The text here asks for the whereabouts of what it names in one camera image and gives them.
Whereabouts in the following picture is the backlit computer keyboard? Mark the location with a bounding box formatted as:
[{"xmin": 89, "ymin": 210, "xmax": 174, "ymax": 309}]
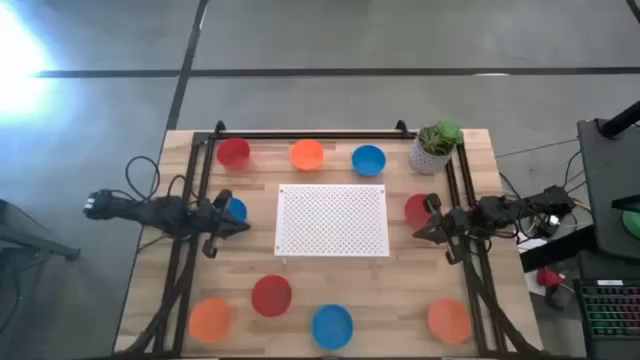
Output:
[{"xmin": 573, "ymin": 278, "xmax": 640, "ymax": 342}]

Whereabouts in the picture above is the white patterned plant pot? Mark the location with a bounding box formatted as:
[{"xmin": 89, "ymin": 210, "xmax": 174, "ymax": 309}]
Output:
[{"xmin": 408, "ymin": 137, "xmax": 454, "ymax": 176}]

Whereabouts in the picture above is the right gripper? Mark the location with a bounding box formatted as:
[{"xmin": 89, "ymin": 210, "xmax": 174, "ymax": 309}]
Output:
[{"xmin": 413, "ymin": 192, "xmax": 474, "ymax": 265}]

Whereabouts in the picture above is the green succulent plant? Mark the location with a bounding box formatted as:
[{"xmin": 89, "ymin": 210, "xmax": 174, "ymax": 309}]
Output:
[{"xmin": 417, "ymin": 119, "xmax": 465, "ymax": 157}]

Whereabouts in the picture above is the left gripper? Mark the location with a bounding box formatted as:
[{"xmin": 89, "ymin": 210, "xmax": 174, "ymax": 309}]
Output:
[{"xmin": 192, "ymin": 188, "xmax": 251, "ymax": 260}]

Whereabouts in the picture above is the white perforated metal plate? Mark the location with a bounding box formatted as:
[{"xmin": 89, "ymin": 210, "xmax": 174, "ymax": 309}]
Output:
[{"xmin": 273, "ymin": 183, "xmax": 391, "ymax": 264}]

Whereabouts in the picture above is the blue plastic mini bowl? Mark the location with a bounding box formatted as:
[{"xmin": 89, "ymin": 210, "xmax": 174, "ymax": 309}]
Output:
[
  {"xmin": 225, "ymin": 197, "xmax": 249, "ymax": 224},
  {"xmin": 351, "ymin": 144, "xmax": 388, "ymax": 178},
  {"xmin": 311, "ymin": 303, "xmax": 355, "ymax": 351}
]

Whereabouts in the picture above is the green object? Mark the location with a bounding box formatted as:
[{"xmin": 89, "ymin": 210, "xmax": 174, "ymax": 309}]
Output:
[{"xmin": 621, "ymin": 209, "xmax": 640, "ymax": 240}]

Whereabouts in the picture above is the red small object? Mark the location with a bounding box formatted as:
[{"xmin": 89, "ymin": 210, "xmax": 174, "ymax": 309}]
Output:
[{"xmin": 535, "ymin": 268, "xmax": 565, "ymax": 289}]

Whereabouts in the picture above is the black side desk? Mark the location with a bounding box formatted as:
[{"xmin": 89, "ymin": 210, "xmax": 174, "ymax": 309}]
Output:
[{"xmin": 519, "ymin": 117, "xmax": 640, "ymax": 274}]

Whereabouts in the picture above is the thin grey floor cable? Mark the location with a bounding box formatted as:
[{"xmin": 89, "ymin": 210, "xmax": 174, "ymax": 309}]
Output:
[{"xmin": 494, "ymin": 138, "xmax": 580, "ymax": 159}]

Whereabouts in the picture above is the black pole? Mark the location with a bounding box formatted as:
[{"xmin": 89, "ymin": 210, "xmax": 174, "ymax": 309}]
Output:
[{"xmin": 598, "ymin": 99, "xmax": 640, "ymax": 140}]

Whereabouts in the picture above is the black looped cable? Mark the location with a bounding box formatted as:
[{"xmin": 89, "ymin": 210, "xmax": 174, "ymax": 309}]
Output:
[{"xmin": 124, "ymin": 155, "xmax": 162, "ymax": 201}]

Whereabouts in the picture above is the black aluminium table frame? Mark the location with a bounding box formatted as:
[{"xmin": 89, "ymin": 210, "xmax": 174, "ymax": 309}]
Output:
[{"xmin": 114, "ymin": 119, "xmax": 541, "ymax": 359}]

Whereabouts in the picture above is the grey furniture base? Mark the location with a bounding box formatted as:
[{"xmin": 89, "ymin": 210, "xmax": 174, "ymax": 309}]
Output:
[{"xmin": 0, "ymin": 198, "xmax": 81, "ymax": 262}]

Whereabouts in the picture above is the red plastic mini bowl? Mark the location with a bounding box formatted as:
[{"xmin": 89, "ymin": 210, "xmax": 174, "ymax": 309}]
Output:
[
  {"xmin": 250, "ymin": 274, "xmax": 294, "ymax": 319},
  {"xmin": 215, "ymin": 137, "xmax": 252, "ymax": 171},
  {"xmin": 403, "ymin": 193, "xmax": 434, "ymax": 232}
]

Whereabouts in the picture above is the orange plastic mini bowl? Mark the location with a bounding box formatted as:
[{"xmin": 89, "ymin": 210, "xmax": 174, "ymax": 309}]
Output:
[
  {"xmin": 426, "ymin": 298, "xmax": 473, "ymax": 346},
  {"xmin": 288, "ymin": 138, "xmax": 326, "ymax": 173},
  {"xmin": 188, "ymin": 297, "xmax": 234, "ymax": 345}
]

